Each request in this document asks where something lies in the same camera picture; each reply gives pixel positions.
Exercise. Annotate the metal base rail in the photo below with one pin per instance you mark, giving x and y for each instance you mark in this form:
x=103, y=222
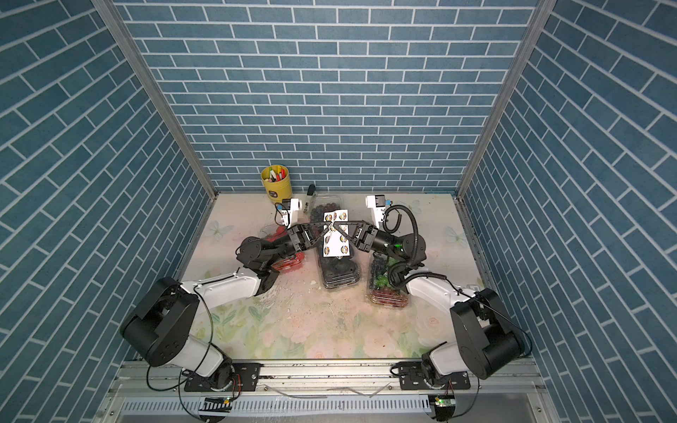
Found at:
x=319, y=377

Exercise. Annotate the white perforated cable tray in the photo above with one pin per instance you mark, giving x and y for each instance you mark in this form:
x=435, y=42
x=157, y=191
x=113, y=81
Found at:
x=278, y=406

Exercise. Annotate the clear box of mixed grapes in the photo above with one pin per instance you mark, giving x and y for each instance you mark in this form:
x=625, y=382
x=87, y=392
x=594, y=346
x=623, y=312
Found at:
x=380, y=291

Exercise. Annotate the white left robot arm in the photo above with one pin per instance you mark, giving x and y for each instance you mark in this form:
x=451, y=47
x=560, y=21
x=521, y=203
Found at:
x=159, y=327

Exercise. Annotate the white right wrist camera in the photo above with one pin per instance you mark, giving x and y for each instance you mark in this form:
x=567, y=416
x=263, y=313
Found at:
x=377, y=205

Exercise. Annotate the clear box of strawberries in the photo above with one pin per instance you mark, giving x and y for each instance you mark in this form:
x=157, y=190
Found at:
x=273, y=233

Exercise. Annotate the clear box of avocados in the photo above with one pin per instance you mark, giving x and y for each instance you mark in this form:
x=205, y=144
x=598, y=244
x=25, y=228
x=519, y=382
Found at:
x=339, y=272

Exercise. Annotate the white fruit sticker sheet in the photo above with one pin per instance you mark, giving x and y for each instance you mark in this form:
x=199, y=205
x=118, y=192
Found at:
x=330, y=248

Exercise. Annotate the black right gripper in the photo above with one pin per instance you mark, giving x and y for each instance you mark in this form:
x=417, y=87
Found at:
x=366, y=238

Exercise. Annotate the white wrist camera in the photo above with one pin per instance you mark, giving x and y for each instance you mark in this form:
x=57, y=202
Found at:
x=286, y=212
x=377, y=205

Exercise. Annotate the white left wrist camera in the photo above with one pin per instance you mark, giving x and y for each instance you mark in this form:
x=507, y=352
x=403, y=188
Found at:
x=286, y=212

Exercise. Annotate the clear box of dark grapes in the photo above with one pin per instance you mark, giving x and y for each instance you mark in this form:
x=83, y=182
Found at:
x=325, y=204

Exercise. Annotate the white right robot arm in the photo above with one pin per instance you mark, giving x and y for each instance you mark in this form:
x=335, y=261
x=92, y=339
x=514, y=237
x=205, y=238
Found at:
x=485, y=338

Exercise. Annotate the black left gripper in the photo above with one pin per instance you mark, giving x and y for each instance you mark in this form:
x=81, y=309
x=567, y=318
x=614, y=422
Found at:
x=301, y=240

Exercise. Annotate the yellow pen cup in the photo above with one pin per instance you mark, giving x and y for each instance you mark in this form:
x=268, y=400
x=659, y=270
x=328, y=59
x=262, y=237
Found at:
x=277, y=183

